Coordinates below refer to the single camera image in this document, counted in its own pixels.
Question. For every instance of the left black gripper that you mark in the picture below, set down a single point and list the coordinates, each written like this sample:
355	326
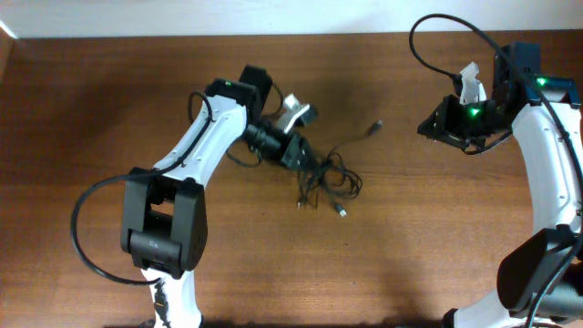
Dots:
296	150

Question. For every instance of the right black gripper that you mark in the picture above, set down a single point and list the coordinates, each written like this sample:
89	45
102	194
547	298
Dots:
443	121

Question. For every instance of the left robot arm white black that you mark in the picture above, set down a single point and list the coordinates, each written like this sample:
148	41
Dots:
164	223

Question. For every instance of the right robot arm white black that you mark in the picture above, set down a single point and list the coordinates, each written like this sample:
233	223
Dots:
539	284

